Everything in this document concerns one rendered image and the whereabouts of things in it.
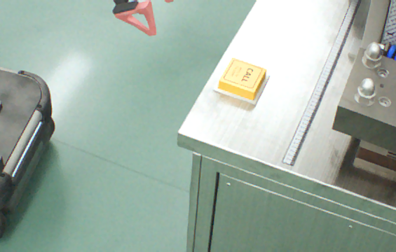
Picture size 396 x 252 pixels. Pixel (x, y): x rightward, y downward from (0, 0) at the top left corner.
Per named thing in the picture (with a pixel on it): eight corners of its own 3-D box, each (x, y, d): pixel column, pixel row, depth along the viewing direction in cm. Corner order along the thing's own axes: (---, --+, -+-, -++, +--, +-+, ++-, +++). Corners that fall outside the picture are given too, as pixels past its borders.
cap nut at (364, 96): (357, 88, 130) (362, 69, 126) (376, 95, 129) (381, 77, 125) (352, 102, 127) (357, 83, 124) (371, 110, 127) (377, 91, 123)
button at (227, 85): (231, 65, 150) (232, 56, 148) (265, 77, 149) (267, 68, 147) (217, 89, 146) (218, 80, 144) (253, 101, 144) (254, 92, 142)
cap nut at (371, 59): (364, 52, 136) (368, 34, 132) (382, 59, 135) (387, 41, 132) (359, 65, 134) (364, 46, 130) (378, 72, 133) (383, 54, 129)
